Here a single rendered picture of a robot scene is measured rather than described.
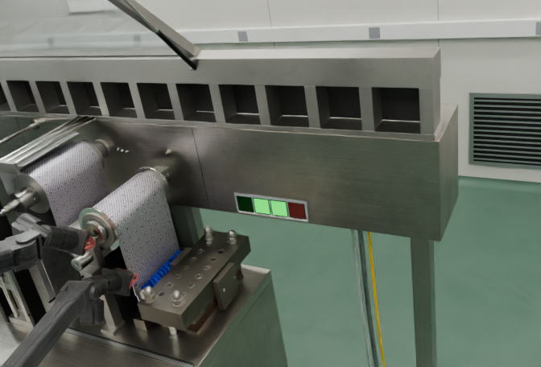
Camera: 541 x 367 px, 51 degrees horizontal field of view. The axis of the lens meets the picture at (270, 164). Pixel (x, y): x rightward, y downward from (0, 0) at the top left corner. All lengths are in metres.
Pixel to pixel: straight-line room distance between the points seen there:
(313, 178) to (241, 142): 0.24
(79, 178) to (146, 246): 0.31
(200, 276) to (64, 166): 0.54
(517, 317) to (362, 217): 1.63
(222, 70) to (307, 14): 2.49
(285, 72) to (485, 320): 1.93
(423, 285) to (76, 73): 1.32
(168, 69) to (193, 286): 0.65
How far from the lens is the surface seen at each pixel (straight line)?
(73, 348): 1.91
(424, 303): 1.98
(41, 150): 1.87
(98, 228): 1.69
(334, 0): 3.98
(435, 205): 1.56
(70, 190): 1.88
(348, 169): 1.58
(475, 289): 3.27
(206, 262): 1.84
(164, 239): 1.87
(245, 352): 1.92
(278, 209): 1.74
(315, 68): 1.49
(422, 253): 1.86
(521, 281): 3.35
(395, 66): 1.42
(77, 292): 1.55
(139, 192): 1.77
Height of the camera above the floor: 2.07
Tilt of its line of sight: 26 degrees down
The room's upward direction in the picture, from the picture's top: 9 degrees counter-clockwise
